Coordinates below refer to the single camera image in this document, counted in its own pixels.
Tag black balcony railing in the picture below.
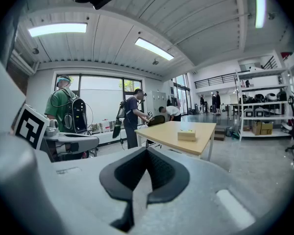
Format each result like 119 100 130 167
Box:
194 73 237 89

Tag rectangular ceiling light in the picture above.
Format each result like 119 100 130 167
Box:
27 22 88 38
253 0 267 29
134 37 175 61

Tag light wooden table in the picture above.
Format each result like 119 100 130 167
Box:
134 120 217 162

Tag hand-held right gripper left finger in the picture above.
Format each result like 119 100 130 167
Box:
99 146 148 233

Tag white metal shelf rack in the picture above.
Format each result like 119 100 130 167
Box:
235 68 294 141

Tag cardboard box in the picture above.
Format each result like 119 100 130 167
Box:
251 120 263 136
260 122 274 136

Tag beige tissue box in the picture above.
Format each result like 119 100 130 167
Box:
177 128 197 142

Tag grey lockers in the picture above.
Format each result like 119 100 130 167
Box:
150 90 168 118

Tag large black-framed window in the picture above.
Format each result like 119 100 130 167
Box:
54 74 144 132

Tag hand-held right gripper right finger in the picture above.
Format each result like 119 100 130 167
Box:
146 146 190 209

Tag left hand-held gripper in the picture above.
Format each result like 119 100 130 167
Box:
14 103 100 162

